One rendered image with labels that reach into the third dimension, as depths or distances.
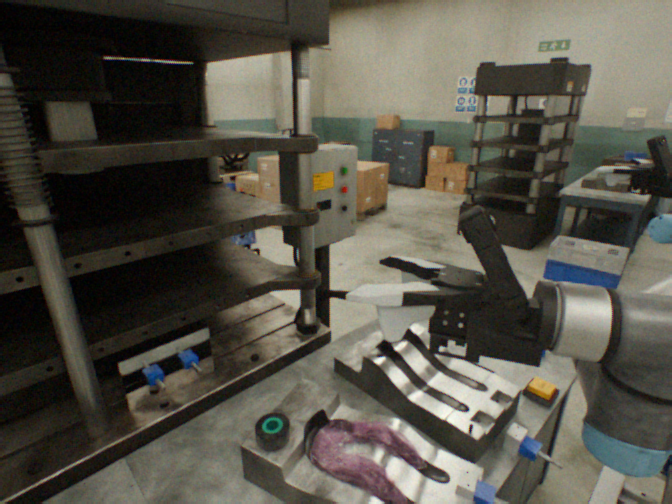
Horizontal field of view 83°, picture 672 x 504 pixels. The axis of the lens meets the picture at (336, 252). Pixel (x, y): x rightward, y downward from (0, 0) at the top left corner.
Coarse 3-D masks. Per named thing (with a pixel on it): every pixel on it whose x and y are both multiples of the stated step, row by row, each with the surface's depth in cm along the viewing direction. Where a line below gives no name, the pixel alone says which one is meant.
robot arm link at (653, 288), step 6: (666, 276) 47; (654, 282) 48; (660, 282) 47; (666, 282) 46; (648, 288) 47; (654, 288) 47; (660, 288) 46; (666, 288) 45; (666, 294) 45; (576, 360) 48; (576, 366) 48
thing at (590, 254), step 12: (564, 240) 393; (576, 240) 386; (588, 240) 380; (552, 252) 369; (564, 252) 362; (576, 252) 355; (588, 252) 382; (600, 252) 375; (624, 252) 362; (576, 264) 358; (588, 264) 352; (600, 264) 346; (612, 264) 358; (624, 264) 358
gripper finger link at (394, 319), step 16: (368, 288) 38; (384, 288) 38; (400, 288) 38; (416, 288) 38; (432, 288) 38; (384, 304) 37; (400, 304) 37; (384, 320) 38; (400, 320) 39; (416, 320) 39; (384, 336) 39; (400, 336) 39
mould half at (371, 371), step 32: (352, 352) 128; (416, 352) 118; (448, 352) 123; (384, 384) 111; (448, 384) 110; (512, 384) 109; (416, 416) 105; (448, 416) 98; (512, 416) 109; (448, 448) 99; (480, 448) 95
